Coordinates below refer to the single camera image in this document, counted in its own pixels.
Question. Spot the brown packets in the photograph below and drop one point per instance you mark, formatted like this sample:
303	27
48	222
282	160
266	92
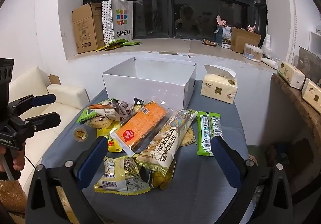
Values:
209	42

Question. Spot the sealed cream tissue pack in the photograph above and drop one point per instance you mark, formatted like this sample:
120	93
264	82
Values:
312	94
292	74

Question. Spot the white paper shopping bag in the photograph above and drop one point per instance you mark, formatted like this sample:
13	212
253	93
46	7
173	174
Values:
121	23

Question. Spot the yellow snack bag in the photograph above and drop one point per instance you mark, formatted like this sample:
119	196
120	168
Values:
120	176

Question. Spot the white cardboard box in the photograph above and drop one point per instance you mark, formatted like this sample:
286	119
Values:
150	88

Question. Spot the open yellow tissue pack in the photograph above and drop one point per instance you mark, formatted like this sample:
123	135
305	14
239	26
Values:
218	87

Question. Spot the orange snack packet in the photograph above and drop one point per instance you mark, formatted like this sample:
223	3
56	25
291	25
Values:
143	126

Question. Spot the pink plastic item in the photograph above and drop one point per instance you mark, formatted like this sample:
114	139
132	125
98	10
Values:
220	20
251	27

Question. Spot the person's left forearm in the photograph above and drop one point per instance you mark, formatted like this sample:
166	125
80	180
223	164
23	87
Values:
11	195

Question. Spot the large beige cracker bag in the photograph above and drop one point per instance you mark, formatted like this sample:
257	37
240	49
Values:
163	148

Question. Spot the tall brown cardboard box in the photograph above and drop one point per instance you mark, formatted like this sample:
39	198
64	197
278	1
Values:
85	28

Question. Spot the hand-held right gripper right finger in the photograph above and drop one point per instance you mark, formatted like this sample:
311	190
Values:
224	161

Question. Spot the pile of green packets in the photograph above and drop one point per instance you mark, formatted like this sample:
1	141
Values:
117	44

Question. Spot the small brown cardboard box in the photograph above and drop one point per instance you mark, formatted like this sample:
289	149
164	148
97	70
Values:
244	40

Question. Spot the white plastic bottle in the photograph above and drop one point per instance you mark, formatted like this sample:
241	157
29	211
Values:
267	40

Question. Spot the beige spotted snack packet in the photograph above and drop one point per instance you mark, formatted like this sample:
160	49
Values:
99	122

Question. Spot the small green snack packet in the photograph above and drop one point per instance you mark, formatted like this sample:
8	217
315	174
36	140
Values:
84	114

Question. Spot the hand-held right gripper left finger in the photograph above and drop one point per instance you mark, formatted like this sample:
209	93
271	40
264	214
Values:
91	163

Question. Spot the person's left hand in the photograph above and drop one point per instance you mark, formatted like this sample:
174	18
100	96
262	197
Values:
19	163

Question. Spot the brown side counter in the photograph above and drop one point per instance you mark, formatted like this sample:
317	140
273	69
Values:
296	113

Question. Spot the white sofa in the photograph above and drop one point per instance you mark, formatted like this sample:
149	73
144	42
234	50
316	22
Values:
57	103

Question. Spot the dark and yellow snack packet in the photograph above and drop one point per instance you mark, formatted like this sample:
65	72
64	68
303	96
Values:
158	180

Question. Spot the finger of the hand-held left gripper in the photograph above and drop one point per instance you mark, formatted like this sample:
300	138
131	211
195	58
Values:
45	121
44	99

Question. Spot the small yellow snack packet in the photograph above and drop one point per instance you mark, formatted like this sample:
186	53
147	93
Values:
112	145

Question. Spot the dark framed picture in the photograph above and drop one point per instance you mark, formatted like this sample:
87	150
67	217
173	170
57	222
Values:
309	63

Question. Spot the white wall pipe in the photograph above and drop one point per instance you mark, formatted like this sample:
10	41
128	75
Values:
291	13

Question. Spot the stack of paper cups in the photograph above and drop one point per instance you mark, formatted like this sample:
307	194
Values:
269	62

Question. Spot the green and white snack packet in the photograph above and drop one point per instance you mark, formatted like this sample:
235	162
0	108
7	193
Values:
205	136

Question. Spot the cotton swab container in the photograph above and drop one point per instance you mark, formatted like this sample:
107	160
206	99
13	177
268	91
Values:
252	52

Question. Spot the black and yellow snack packet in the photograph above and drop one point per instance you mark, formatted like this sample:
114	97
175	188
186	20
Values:
138	102

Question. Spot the small jelly cup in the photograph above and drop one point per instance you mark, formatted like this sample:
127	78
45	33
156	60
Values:
80	135

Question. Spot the blue printed carton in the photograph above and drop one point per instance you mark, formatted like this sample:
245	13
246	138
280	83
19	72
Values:
224	37

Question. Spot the flat cardboard piece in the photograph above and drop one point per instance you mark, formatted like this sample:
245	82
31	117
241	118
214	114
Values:
54	79

